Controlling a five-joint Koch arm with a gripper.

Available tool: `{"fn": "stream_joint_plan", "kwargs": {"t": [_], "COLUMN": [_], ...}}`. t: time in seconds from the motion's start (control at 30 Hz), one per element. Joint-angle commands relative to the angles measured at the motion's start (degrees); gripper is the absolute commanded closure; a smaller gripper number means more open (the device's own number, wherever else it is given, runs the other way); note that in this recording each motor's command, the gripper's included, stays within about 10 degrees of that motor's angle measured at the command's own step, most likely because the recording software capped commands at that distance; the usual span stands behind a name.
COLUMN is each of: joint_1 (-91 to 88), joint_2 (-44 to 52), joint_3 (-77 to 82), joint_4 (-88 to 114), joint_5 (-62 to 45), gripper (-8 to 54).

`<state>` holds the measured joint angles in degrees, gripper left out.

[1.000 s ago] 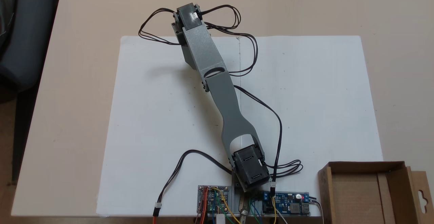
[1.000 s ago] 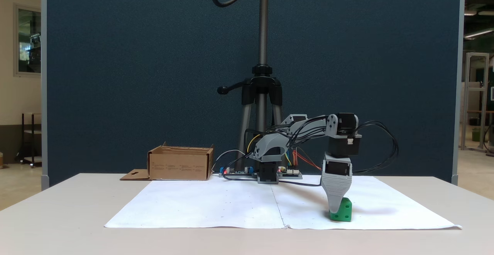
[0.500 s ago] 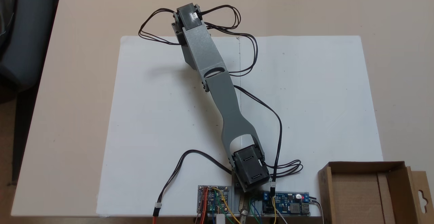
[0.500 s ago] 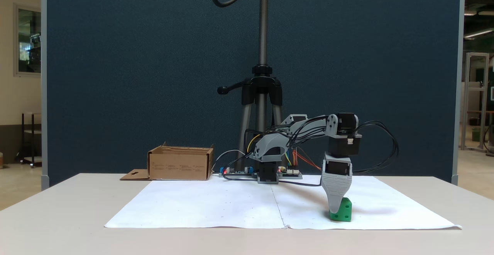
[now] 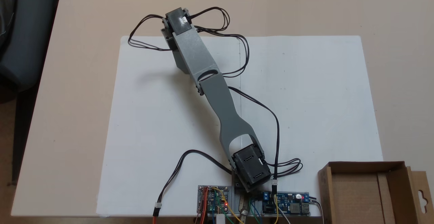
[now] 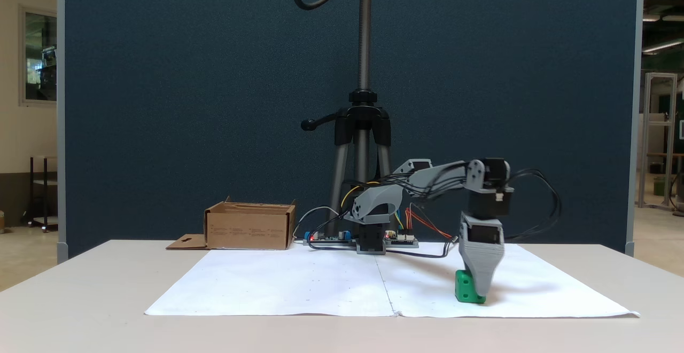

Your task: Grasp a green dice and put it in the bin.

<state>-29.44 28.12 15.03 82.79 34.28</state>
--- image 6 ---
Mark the grey curved ribbed gripper finger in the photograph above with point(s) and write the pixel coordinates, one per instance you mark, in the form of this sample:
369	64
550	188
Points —
482	262

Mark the green die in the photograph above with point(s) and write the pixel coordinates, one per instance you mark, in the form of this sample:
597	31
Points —
463	289

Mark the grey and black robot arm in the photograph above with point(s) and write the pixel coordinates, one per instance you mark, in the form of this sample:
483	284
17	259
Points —
374	201

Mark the white paper sheet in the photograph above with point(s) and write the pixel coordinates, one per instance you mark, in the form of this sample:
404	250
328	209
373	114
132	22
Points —
278	283
523	283

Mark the blue circuit board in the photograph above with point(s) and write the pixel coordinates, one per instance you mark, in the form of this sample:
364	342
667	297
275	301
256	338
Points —
326	240

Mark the black and silver tripod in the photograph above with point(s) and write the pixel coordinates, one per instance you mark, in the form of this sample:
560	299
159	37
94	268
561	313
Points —
363	112

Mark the brown cardboard box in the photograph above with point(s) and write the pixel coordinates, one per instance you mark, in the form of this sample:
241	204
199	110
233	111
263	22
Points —
246	230

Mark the ceiling light strip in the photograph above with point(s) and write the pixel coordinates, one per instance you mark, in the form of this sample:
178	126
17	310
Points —
662	45

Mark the dark blue partition panel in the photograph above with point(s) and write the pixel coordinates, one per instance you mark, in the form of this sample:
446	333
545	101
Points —
160	102

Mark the black shelf cart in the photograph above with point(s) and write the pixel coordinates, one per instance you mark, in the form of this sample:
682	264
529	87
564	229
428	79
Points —
31	193

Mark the grey metal frame stand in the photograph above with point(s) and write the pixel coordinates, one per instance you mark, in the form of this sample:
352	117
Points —
644	139

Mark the framed wall window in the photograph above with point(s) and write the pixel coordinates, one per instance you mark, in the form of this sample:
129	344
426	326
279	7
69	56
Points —
40	54

